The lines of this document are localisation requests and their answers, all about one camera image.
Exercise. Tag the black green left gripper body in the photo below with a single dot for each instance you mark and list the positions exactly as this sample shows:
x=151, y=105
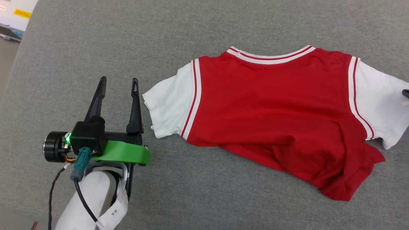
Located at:
x=127, y=151

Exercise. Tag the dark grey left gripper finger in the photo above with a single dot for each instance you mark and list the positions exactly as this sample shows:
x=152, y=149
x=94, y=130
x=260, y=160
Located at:
x=97, y=102
x=135, y=118

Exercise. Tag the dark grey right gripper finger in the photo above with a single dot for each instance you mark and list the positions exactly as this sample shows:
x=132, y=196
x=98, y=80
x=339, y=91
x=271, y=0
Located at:
x=406, y=94

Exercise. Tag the red and white jersey shirt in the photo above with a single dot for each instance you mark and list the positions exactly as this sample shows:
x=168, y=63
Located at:
x=271, y=105

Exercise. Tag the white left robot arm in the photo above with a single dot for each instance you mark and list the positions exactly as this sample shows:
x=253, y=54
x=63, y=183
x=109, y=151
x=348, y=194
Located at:
x=92, y=195

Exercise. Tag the white paper label tag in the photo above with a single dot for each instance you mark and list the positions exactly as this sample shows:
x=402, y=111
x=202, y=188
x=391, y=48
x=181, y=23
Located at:
x=111, y=212

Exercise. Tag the dark flat device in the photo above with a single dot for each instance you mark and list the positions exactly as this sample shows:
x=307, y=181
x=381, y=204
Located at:
x=9, y=33

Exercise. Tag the white box with yellow label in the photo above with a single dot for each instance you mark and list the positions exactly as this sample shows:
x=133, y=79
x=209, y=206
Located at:
x=16, y=11

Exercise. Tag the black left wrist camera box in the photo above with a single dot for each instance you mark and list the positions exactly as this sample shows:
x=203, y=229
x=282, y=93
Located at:
x=88, y=135

